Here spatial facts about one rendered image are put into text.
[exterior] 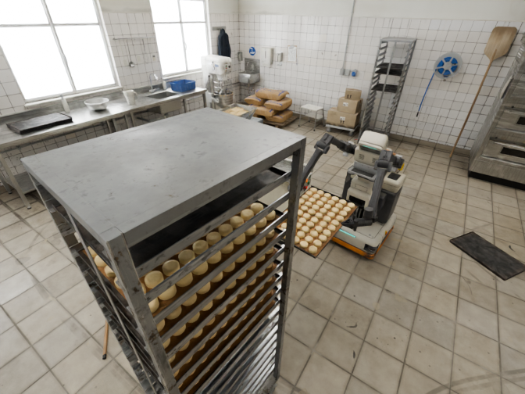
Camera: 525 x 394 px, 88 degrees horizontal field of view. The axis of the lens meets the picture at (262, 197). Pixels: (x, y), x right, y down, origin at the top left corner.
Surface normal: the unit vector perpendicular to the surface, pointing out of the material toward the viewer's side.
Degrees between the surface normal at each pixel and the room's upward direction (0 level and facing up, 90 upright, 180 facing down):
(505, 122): 90
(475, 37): 90
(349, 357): 0
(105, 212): 0
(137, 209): 0
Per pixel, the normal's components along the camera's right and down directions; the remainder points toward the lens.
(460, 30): -0.56, 0.46
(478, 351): 0.02, -0.83
